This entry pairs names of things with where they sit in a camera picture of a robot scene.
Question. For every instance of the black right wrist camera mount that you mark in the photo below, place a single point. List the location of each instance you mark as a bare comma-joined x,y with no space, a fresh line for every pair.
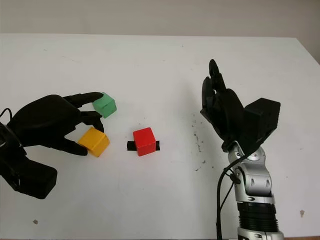
262,117

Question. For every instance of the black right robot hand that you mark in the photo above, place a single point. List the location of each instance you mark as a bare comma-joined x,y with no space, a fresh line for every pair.
227,112

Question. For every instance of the red wooden block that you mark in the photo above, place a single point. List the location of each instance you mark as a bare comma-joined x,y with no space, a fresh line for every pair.
144,141

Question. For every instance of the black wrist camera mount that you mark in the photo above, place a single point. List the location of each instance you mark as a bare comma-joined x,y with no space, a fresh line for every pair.
30,177
262,117

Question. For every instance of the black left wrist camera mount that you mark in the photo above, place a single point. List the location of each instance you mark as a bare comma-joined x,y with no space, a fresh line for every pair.
30,177

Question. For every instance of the black tape strip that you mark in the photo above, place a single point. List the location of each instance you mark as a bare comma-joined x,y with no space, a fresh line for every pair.
130,146

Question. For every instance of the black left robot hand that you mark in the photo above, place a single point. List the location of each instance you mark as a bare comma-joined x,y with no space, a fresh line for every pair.
47,120

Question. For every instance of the green wooden block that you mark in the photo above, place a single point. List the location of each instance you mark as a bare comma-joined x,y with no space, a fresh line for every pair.
105,106

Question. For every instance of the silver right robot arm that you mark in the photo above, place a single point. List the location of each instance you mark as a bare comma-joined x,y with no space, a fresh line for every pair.
257,185

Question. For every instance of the yellow wooden block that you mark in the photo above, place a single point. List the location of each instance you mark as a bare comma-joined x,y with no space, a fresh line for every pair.
93,140

